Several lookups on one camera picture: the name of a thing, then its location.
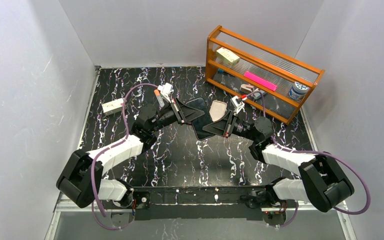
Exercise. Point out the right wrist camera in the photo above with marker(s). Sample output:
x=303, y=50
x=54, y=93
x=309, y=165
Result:
x=238, y=103

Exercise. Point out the blue white round jar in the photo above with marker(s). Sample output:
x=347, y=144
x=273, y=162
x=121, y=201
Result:
x=298, y=91

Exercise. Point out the white box on table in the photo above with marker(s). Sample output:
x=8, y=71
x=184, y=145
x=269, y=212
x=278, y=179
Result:
x=112, y=107

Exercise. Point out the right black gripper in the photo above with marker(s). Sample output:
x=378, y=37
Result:
x=230, y=123

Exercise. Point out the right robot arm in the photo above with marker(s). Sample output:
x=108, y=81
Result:
x=321, y=182

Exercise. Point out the pink flat case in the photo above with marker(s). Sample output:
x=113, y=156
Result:
x=261, y=81

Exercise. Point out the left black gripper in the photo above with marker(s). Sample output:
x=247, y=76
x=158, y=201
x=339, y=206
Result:
x=179, y=111

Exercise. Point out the orange grey highlighter marker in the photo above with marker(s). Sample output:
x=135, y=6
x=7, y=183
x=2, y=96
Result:
x=159, y=98

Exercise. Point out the light blue stapler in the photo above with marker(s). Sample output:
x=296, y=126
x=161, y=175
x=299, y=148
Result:
x=258, y=95

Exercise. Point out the orange wooden shelf rack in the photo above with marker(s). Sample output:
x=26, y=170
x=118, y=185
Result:
x=265, y=62

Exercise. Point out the beige small stapler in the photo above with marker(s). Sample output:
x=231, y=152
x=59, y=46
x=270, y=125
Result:
x=246, y=88

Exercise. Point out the cream cardboard box on shelf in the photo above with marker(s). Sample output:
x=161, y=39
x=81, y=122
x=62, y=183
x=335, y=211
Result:
x=228, y=57

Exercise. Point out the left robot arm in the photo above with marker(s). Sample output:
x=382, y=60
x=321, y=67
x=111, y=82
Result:
x=82, y=180

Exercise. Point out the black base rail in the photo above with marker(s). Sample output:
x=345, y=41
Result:
x=210, y=202

